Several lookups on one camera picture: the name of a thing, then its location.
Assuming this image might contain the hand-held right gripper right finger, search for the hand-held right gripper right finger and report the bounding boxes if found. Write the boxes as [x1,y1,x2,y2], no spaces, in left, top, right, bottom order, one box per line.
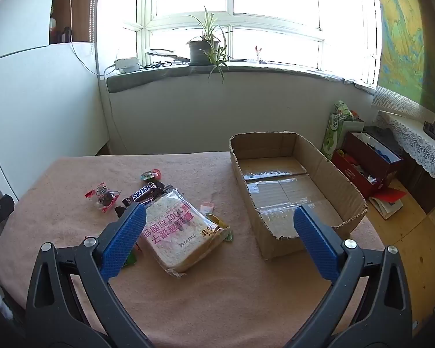
[293,205,414,348]

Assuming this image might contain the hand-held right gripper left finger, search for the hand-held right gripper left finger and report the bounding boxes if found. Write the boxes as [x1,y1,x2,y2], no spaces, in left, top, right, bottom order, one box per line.
[25,202,156,348]

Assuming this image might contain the dark clear snack packet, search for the dark clear snack packet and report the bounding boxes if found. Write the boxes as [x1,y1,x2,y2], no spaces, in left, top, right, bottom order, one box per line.
[85,183,121,213]

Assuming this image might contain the large brown chocolate bar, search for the large brown chocolate bar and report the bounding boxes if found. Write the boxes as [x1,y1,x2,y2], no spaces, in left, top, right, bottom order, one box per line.
[122,182,175,205]

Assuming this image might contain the sliced bread packet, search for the sliced bread packet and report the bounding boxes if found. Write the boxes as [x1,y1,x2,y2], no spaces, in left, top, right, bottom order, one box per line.
[139,188,228,278]

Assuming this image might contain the yellow candy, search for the yellow candy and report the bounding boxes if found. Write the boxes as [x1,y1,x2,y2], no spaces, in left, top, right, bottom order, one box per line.
[206,214,230,233]

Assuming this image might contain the small brown chocolate bar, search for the small brown chocolate bar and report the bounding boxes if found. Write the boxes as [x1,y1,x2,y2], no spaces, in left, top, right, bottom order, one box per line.
[115,197,156,220]

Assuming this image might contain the red cover notebook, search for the red cover notebook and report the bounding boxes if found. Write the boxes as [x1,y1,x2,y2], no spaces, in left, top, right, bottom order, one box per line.
[369,188,407,220]

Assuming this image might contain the pink blanket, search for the pink blanket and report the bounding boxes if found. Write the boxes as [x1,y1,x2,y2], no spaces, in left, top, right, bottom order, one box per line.
[0,151,381,348]

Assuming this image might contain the dark red open box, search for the dark red open box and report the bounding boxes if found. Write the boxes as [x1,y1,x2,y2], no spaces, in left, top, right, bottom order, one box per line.
[331,131,404,199]

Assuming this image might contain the white cabinet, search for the white cabinet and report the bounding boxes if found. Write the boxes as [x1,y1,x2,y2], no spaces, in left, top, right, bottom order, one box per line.
[0,41,111,200]

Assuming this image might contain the green cardboard box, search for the green cardboard box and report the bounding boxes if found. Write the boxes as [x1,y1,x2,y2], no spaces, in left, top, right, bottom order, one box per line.
[321,101,365,160]

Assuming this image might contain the dark wooden cabinet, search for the dark wooden cabinet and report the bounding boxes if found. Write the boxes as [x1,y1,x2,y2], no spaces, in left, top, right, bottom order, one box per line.
[395,145,435,214]

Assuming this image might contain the dark cloth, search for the dark cloth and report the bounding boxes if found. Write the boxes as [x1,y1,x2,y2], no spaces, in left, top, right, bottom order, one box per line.
[362,125,396,146]

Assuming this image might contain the white lace cloth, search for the white lace cloth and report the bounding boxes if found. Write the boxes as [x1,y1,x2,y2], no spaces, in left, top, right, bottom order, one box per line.
[375,110,435,209]

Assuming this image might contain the white electronic device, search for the white electronic device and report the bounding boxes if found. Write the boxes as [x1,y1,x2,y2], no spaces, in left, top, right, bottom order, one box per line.
[114,57,140,74]

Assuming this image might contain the potted spider plant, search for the potted spider plant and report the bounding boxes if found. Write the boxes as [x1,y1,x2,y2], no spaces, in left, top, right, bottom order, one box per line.
[186,5,233,84]

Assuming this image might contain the wooden shelf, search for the wooden shelf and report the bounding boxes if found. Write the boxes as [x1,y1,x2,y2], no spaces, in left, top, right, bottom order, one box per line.
[49,0,97,44]

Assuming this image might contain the black ring light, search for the black ring light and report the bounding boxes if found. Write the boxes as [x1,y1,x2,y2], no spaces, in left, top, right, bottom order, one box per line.
[146,47,189,64]

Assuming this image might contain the white cable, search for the white cable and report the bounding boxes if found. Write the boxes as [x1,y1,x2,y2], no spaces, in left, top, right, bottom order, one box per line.
[68,0,117,77]

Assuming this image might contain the green landscape wall scroll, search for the green landscape wall scroll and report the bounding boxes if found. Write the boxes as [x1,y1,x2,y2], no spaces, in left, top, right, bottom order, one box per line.
[371,0,435,118]

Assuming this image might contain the white window frame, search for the white window frame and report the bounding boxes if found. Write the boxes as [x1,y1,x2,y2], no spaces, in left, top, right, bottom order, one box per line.
[123,0,381,84]

